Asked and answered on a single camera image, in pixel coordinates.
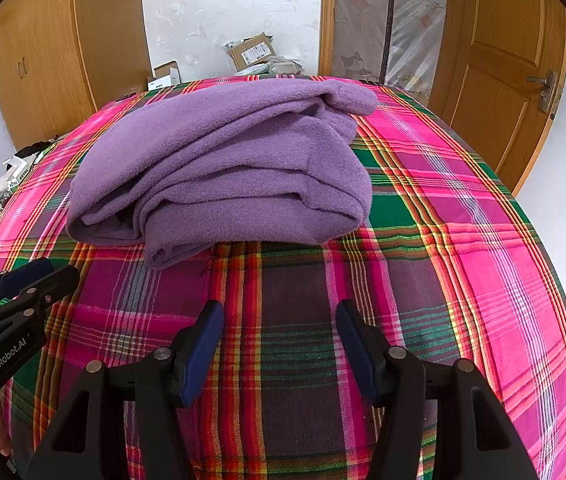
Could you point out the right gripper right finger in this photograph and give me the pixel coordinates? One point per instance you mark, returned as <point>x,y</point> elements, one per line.
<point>475,437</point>

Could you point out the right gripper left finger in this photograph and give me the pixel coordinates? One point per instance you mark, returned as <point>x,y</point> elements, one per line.
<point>86,437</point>

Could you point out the purple fleece garment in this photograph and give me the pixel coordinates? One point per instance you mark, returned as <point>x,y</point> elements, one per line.
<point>259,161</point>

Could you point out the pink plaid bed sheet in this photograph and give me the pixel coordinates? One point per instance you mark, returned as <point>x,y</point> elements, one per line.
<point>448,266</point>

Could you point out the wooden wardrobe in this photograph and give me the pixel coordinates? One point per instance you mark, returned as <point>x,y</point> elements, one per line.
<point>63,60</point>

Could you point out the white small box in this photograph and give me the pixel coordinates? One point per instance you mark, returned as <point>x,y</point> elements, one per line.
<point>165,75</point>

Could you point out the brown cardboard box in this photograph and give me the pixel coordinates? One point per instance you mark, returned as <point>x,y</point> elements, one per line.
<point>250,51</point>

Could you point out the wooden door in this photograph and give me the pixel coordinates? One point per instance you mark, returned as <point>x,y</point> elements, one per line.
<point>500,75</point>

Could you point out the plastic door curtain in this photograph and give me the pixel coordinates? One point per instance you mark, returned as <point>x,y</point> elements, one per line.
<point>391,42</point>

